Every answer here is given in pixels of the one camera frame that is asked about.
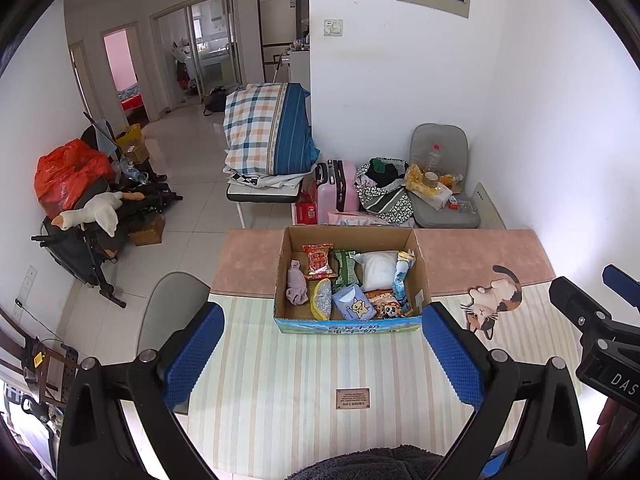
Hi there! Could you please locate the blue cartoon tissue packet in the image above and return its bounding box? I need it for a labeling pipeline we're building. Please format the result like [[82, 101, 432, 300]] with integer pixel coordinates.
[[331, 284, 376, 322]]

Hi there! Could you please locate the light blue tube packet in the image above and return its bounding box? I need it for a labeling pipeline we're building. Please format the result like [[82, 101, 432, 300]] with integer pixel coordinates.
[[392, 249, 417, 317]]

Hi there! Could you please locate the small brown cardboard box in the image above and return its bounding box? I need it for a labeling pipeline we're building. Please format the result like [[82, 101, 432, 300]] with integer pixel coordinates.
[[129, 215, 166, 247]]

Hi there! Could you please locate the steel scrubber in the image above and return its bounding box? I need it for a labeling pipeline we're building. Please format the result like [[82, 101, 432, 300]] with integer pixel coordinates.
[[309, 279, 335, 321]]

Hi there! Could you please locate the yellow plastic bag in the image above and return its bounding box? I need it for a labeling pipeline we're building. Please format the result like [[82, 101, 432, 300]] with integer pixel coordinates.
[[404, 164, 431, 191]]

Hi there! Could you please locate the red snack packet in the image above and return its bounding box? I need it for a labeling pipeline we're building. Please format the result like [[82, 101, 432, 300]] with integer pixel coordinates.
[[301, 242, 336, 281]]

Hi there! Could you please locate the glass sliding door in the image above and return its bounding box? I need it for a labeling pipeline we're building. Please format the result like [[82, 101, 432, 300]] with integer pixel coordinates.
[[150, 0, 238, 121]]

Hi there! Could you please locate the white bench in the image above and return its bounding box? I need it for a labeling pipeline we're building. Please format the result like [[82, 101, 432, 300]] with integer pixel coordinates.
[[226, 180, 306, 228]]

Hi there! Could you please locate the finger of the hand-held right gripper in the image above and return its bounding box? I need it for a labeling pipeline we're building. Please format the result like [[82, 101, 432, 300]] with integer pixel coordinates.
[[549, 276, 621, 333], [601, 264, 640, 296]]

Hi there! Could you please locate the green packet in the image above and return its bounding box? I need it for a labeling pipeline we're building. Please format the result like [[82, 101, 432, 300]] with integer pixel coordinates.
[[332, 249, 361, 288]]

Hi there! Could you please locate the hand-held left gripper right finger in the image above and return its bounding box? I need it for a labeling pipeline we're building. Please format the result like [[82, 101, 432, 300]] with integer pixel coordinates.
[[421, 301, 588, 480]]

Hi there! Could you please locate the striped cat print tablecloth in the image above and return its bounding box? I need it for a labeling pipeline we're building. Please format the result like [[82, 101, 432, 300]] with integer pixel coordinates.
[[187, 228, 586, 476]]

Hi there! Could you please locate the black power strip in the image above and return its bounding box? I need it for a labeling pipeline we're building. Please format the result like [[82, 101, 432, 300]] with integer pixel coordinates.
[[57, 347, 81, 401]]

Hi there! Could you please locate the grey padded chair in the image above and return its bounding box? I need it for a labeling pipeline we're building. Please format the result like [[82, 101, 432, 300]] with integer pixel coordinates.
[[407, 123, 481, 229]]

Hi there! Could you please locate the white wrapped packet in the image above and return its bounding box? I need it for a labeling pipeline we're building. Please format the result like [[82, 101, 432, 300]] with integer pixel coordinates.
[[417, 180, 453, 209]]

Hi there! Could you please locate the blue stool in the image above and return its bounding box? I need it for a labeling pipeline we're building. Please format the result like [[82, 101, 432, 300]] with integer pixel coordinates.
[[480, 452, 511, 476]]

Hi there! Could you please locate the black white patterned bag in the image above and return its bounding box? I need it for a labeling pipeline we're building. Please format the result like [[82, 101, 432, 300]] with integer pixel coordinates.
[[354, 157, 416, 223]]

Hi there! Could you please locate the pink suitcase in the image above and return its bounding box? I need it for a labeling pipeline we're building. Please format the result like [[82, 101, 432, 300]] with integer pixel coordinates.
[[314, 159, 360, 213]]

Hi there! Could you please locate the pale purple cloth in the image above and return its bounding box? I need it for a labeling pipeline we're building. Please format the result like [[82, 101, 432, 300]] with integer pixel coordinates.
[[285, 259, 311, 306]]

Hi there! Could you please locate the white goose plush toy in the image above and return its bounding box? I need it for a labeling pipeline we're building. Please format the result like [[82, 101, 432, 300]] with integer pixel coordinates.
[[52, 191, 146, 236]]

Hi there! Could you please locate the person's dark fleece clothing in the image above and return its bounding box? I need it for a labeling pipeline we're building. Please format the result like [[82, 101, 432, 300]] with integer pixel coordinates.
[[285, 444, 451, 480]]

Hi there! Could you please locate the white plastic bag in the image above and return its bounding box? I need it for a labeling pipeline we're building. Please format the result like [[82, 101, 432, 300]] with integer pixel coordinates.
[[356, 251, 401, 291]]

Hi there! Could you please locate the black folded stroller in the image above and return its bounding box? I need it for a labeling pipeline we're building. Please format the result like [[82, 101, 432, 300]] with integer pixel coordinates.
[[30, 112, 183, 308]]

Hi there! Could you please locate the black floor bag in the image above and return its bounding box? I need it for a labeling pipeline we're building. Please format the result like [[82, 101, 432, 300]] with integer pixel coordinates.
[[202, 87, 228, 116]]

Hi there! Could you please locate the grey shell chair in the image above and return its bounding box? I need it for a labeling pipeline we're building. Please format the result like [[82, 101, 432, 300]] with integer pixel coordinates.
[[136, 271, 212, 416]]

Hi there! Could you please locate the yellow paper bag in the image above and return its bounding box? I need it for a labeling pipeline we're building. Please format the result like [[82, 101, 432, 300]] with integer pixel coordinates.
[[115, 123, 143, 148]]

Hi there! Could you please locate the red carton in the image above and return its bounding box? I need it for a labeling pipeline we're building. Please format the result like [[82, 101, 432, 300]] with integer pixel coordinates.
[[295, 192, 319, 226]]

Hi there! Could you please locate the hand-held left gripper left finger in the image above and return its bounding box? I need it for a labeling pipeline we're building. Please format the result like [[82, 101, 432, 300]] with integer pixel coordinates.
[[57, 301, 226, 480]]

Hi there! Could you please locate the red plastic bag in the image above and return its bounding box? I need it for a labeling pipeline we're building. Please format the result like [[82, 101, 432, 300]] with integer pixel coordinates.
[[34, 139, 116, 218]]

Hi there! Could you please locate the plaid folded quilt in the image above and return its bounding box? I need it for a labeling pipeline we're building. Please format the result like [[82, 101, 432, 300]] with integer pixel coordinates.
[[222, 81, 321, 176]]

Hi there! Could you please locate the folded white sheet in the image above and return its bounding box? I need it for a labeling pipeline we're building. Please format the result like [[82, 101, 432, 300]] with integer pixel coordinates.
[[225, 167, 313, 192]]

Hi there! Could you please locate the brown tablecloth label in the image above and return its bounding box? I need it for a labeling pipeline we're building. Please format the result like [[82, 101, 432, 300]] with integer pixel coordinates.
[[335, 387, 371, 410]]

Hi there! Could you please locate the orange panda snack packet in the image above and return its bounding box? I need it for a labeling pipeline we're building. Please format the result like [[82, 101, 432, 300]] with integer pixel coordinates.
[[364, 290, 415, 320]]

